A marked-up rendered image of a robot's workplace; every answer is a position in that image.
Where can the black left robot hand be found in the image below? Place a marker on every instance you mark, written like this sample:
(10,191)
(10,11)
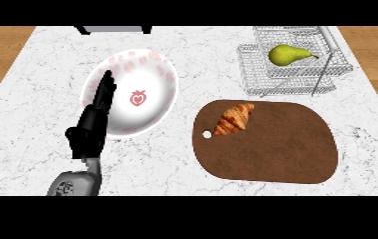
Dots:
(92,123)

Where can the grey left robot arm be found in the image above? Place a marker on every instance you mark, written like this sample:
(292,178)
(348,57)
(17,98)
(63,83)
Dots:
(76,182)

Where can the brown cutting board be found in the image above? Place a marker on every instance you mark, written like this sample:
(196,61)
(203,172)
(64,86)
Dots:
(275,146)

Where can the green pear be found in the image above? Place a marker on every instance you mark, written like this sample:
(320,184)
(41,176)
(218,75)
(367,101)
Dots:
(287,54)

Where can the white plate with strawberry print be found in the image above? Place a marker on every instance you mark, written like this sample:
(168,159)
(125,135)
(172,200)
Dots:
(141,89)

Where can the grey appliance with black legs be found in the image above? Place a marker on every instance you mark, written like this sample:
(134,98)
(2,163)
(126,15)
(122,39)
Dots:
(114,29)

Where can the golden croissant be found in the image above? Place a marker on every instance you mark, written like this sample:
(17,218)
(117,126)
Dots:
(236,118)

